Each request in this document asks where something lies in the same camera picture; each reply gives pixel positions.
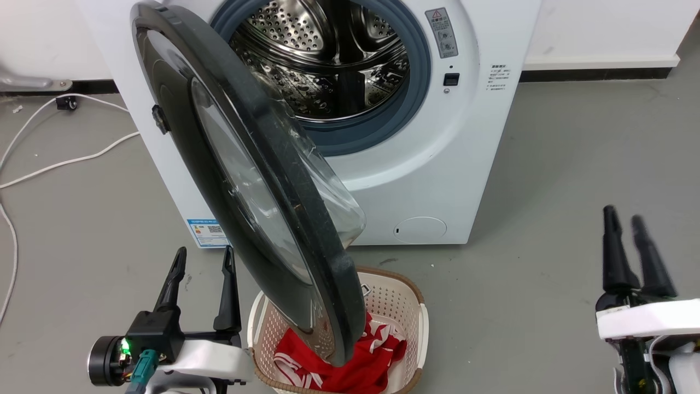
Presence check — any red and white garment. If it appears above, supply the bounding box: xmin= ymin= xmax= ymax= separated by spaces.
xmin=273 ymin=311 xmax=409 ymax=394

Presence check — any teal cable connector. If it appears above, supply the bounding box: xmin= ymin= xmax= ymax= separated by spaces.
xmin=124 ymin=350 xmax=160 ymax=394

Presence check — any round white filter cover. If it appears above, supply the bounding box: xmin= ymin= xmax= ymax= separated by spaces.
xmin=393 ymin=217 xmax=447 ymax=243

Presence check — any cream plastic laundry basket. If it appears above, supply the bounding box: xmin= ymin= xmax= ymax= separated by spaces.
xmin=247 ymin=266 xmax=430 ymax=394

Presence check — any thin white cable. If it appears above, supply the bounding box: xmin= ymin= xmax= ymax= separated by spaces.
xmin=0 ymin=93 xmax=130 ymax=171

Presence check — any dark grey round washer door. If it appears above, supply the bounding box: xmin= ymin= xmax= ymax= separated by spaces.
xmin=130 ymin=1 xmax=368 ymax=368

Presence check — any perforated steel washer drum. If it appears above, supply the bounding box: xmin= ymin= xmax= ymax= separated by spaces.
xmin=228 ymin=0 xmax=410 ymax=123

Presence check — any blue and white energy label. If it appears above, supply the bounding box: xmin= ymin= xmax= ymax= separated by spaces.
xmin=186 ymin=219 xmax=231 ymax=249

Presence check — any grey metal foot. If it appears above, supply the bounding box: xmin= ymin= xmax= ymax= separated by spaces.
xmin=0 ymin=66 xmax=73 ymax=93

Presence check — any blue-grey rubber door gasket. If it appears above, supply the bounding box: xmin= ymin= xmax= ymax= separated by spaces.
xmin=210 ymin=0 xmax=433 ymax=158

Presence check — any thick white cable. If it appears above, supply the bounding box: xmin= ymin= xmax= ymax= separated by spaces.
xmin=0 ymin=131 xmax=141 ymax=190

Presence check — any grey warning sticker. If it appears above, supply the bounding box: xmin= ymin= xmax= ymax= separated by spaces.
xmin=425 ymin=8 xmax=459 ymax=59

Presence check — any white floor cable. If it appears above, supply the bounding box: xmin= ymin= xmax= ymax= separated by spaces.
xmin=0 ymin=202 xmax=19 ymax=325

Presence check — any white front-load washing machine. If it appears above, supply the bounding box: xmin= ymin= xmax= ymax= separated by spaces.
xmin=77 ymin=0 xmax=543 ymax=250

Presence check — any small printed text label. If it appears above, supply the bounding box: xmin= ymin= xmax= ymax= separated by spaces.
xmin=488 ymin=63 xmax=510 ymax=91

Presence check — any black cylindrical motor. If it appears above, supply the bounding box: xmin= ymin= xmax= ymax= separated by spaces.
xmin=87 ymin=335 xmax=130 ymax=387

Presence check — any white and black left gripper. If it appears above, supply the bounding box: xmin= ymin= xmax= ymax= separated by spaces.
xmin=154 ymin=246 xmax=254 ymax=385

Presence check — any black baseboard strip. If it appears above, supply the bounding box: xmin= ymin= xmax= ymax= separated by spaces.
xmin=519 ymin=67 xmax=673 ymax=83

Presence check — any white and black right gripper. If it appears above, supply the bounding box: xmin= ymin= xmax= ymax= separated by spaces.
xmin=595 ymin=205 xmax=700 ymax=342

